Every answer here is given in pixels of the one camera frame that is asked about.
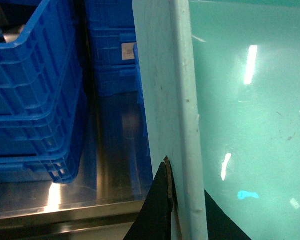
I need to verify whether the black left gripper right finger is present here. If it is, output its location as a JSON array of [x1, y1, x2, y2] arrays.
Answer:
[[204, 190, 251, 240]]

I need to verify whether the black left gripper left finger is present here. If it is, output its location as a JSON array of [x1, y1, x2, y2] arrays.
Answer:
[[124, 156, 183, 240]]

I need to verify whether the blue crate upper stacked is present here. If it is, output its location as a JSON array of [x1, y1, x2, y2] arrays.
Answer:
[[85, 0, 137, 97]]

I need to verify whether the teal plastic bin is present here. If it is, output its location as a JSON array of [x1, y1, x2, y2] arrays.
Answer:
[[133, 0, 300, 240]]

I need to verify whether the blue crate stack left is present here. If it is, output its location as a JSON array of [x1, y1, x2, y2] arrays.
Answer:
[[0, 0, 87, 184]]

